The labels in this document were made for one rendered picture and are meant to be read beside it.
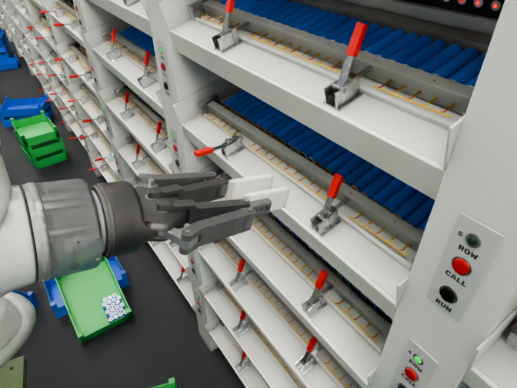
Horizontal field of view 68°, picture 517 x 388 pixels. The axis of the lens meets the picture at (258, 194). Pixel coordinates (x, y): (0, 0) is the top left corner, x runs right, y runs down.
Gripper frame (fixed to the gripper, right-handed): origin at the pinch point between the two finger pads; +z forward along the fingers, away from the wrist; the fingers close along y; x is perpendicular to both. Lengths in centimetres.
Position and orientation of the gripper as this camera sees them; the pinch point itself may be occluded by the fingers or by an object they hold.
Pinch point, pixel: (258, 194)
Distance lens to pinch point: 50.2
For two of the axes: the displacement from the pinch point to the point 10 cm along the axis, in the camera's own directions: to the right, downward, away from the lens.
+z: 8.0, -1.4, 5.8
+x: 2.1, -8.5, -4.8
